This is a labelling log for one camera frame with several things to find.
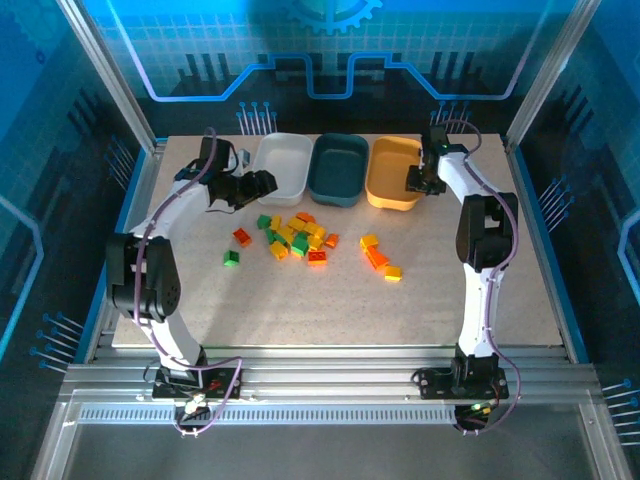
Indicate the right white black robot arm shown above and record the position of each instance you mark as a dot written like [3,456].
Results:
[475,320]

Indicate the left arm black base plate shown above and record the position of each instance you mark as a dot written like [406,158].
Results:
[225,385]

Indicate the aluminium side rail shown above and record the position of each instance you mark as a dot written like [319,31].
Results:
[542,250]
[140,200]

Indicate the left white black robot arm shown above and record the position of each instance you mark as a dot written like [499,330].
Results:
[175,210]

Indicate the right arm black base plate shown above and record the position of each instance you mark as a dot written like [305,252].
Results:
[432,385]

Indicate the aluminium frame post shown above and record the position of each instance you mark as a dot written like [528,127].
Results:
[107,75]
[550,75]

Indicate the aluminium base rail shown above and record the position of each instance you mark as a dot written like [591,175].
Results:
[325,375]

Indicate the long orange lego brick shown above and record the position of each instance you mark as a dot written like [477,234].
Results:
[376,258]

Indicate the yellow plastic container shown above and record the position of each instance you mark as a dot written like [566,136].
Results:
[387,170]

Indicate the white plastic container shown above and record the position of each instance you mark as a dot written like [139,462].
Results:
[282,160]

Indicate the teal plastic container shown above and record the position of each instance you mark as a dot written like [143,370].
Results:
[337,165]

